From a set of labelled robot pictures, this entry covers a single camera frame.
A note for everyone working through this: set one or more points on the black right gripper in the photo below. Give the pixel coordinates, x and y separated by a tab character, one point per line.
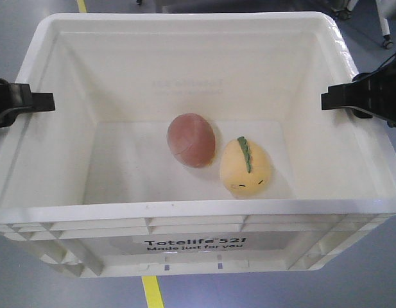
367	96

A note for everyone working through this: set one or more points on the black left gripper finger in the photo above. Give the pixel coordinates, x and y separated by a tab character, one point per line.
17	98

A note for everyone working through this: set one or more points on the white plastic tote box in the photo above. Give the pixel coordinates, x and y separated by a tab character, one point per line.
93	190

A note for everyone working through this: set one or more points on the yellow dinosaur plush toy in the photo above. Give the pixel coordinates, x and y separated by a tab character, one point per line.
245	168

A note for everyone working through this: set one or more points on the brown burger plush toy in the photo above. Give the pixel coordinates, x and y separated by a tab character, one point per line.
191	140

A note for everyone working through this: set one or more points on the white wheeled cart leg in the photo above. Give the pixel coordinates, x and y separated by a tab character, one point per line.
387	40

